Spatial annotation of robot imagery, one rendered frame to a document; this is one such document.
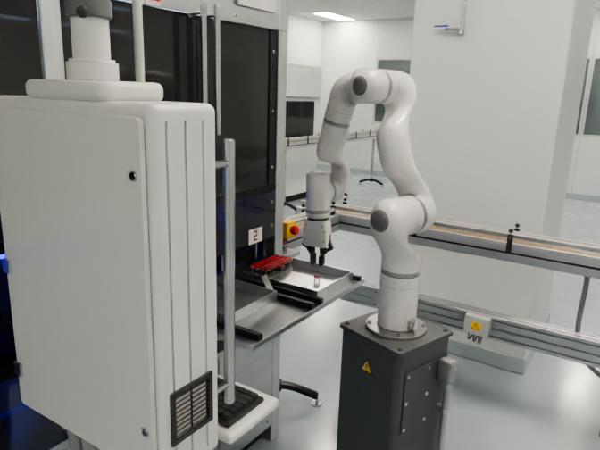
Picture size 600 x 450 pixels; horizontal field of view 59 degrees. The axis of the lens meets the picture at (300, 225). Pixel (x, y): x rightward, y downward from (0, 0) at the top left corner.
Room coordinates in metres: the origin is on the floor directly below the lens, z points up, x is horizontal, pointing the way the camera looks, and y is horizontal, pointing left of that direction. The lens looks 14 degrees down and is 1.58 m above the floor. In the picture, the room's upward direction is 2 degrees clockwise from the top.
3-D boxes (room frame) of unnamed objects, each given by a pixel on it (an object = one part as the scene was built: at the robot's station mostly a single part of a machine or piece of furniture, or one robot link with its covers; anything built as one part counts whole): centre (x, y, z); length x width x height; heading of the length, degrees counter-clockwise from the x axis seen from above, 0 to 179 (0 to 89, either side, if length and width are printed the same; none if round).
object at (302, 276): (1.90, 0.00, 0.90); 0.34 x 0.26 x 0.04; 57
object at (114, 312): (1.08, 0.42, 1.19); 0.50 x 0.19 x 0.78; 57
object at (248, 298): (1.67, 0.28, 0.90); 0.34 x 0.26 x 0.04; 57
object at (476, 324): (2.38, -0.88, 0.50); 0.12 x 0.05 x 0.09; 57
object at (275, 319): (1.78, 0.13, 0.87); 0.70 x 0.48 x 0.02; 147
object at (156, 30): (1.57, 0.48, 1.50); 0.47 x 0.01 x 0.59; 147
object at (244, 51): (1.95, 0.23, 1.50); 0.43 x 0.01 x 0.59; 147
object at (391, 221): (1.53, -0.29, 1.16); 0.19 x 0.12 x 0.24; 132
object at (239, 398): (1.25, 0.28, 0.82); 0.40 x 0.14 x 0.02; 57
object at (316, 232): (1.82, -0.06, 1.10); 0.10 x 0.08 x 0.11; 57
